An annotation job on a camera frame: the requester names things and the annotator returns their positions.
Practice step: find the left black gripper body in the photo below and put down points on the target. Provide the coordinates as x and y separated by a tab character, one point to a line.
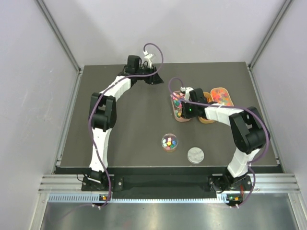
151	74

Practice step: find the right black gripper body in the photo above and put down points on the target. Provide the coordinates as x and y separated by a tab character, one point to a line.
189	110

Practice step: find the pink tray of block candies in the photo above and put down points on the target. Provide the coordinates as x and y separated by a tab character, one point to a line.
176	98

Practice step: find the orange tray of star candies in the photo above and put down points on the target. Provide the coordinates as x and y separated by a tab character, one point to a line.
221	96

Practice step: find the clear round jar lid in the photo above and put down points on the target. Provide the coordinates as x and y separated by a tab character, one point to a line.
195	155

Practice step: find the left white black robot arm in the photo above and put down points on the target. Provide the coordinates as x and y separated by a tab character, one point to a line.
103	116

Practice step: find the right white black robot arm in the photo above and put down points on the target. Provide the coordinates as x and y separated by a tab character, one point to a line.
249	132

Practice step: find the clear round plastic jar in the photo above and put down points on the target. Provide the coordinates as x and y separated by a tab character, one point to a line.
169	142

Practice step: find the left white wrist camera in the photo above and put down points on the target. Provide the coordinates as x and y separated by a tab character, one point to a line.
148	57

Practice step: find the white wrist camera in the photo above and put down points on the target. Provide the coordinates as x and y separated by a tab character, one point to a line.
148	57
185	92

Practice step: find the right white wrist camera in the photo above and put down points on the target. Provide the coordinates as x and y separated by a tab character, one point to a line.
185	92

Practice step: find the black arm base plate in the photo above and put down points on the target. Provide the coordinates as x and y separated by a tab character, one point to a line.
121	183

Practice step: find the slotted cable duct rail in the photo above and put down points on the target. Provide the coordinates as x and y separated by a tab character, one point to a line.
101	199

